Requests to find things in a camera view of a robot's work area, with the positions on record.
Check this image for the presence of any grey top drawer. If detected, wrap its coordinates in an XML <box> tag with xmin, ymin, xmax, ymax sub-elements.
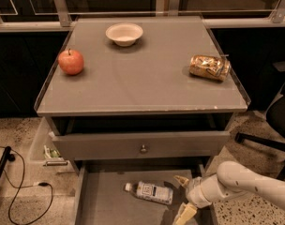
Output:
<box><xmin>52</xmin><ymin>131</ymin><xmax>230</xmax><ymax>160</ymax></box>

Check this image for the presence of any round metal drawer knob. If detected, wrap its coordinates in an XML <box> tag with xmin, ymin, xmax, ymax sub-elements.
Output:
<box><xmin>140</xmin><ymin>144</ymin><xmax>148</xmax><ymax>154</ymax></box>

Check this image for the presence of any crushed gold soda can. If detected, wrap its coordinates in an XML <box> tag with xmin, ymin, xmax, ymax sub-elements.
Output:
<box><xmin>189</xmin><ymin>55</ymin><xmax>231</xmax><ymax>82</ymax></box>

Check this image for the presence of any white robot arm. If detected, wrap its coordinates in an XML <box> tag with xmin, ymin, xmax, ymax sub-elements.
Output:
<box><xmin>172</xmin><ymin>161</ymin><xmax>285</xmax><ymax>225</ymax></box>

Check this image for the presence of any red apple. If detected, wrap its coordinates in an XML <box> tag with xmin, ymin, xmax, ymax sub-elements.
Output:
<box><xmin>58</xmin><ymin>49</ymin><xmax>84</xmax><ymax>75</ymax></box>

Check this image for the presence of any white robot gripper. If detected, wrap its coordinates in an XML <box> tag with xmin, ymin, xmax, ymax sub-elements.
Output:
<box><xmin>173</xmin><ymin>174</ymin><xmax>224</xmax><ymax>225</ymax></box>

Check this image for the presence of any black floor stand bar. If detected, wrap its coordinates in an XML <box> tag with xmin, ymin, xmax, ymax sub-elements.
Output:
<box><xmin>0</xmin><ymin>146</ymin><xmax>11</xmax><ymax>178</ymax></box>

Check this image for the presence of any grey drawer cabinet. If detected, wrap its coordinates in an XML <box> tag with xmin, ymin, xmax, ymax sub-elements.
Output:
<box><xmin>34</xmin><ymin>15</ymin><xmax>251</xmax><ymax>225</ymax></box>

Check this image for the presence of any metal window frame rail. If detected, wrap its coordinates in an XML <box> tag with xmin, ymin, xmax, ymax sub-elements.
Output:
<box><xmin>0</xmin><ymin>0</ymin><xmax>285</xmax><ymax>32</ymax></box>

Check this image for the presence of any black office chair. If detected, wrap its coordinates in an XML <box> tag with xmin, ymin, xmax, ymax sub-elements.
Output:
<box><xmin>234</xmin><ymin>59</ymin><xmax>285</xmax><ymax>182</ymax></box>

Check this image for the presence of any grey open middle drawer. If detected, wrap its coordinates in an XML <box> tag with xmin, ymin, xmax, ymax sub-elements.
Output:
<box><xmin>73</xmin><ymin>158</ymin><xmax>204</xmax><ymax>225</ymax></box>

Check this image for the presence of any white paper bowl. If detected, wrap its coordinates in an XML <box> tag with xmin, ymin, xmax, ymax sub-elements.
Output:
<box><xmin>106</xmin><ymin>23</ymin><xmax>143</xmax><ymax>47</ymax></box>

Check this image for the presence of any clear plastic water bottle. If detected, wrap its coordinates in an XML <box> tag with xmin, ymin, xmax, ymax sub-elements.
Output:
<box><xmin>125</xmin><ymin>181</ymin><xmax>173</xmax><ymax>205</ymax></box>

